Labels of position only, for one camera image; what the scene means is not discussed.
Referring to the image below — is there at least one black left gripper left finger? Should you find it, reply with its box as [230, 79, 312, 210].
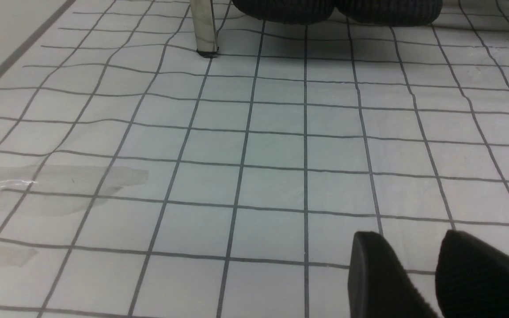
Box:
[348, 231, 438, 318]

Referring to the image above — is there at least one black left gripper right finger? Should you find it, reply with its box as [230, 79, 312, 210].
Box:
[436, 230, 509, 318]

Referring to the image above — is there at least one metal shoe rack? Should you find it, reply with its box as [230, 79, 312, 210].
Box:
[190, 0, 219, 58]

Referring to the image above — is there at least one white grid floor cloth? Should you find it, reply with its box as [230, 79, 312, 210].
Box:
[0, 0, 509, 318]

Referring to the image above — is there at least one clear tape patch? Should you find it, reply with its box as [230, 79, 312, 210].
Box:
[0, 165, 153, 215]

